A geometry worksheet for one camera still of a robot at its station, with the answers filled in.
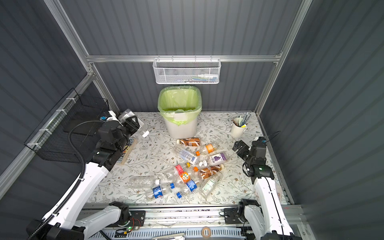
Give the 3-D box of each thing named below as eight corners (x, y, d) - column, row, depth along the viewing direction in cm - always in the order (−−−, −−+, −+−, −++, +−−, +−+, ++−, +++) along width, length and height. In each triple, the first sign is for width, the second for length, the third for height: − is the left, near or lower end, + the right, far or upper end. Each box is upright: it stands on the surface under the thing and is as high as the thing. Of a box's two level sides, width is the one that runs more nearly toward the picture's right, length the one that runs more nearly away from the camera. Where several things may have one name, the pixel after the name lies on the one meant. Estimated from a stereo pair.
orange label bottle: (175, 181, 85) (174, 179, 83) (191, 164, 92) (190, 162, 89) (182, 188, 83) (182, 186, 80) (198, 170, 89) (198, 168, 87)
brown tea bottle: (201, 180, 86) (202, 177, 83) (199, 172, 89) (199, 169, 86) (224, 172, 88) (225, 170, 85) (221, 165, 91) (222, 162, 88)
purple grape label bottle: (205, 168, 92) (205, 166, 89) (202, 161, 95) (202, 158, 92) (228, 161, 95) (229, 158, 92) (224, 153, 98) (225, 151, 96)
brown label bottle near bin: (177, 146, 102) (176, 142, 98) (178, 140, 105) (177, 136, 101) (199, 148, 101) (200, 144, 97) (200, 142, 105) (200, 137, 100)
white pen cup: (231, 137, 108) (234, 127, 99) (229, 127, 113) (232, 117, 105) (242, 137, 108) (247, 127, 99) (240, 127, 113) (244, 117, 105)
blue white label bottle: (172, 153, 98) (172, 149, 94) (177, 147, 101) (176, 143, 97) (193, 166, 92) (193, 163, 88) (197, 160, 95) (197, 156, 91)
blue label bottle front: (148, 199, 81) (145, 196, 77) (150, 189, 85) (147, 185, 80) (165, 199, 81) (163, 196, 77) (166, 189, 85) (164, 185, 80)
